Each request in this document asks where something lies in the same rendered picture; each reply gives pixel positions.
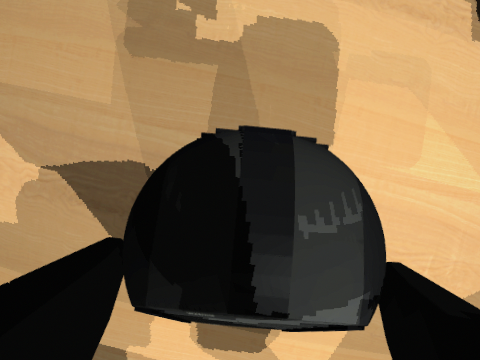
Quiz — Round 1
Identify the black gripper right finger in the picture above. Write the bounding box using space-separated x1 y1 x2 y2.
377 261 480 360

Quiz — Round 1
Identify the dark grey controller unit with green rocker switches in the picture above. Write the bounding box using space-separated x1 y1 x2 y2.
123 125 387 333

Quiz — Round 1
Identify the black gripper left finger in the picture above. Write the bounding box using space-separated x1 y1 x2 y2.
0 237 124 360

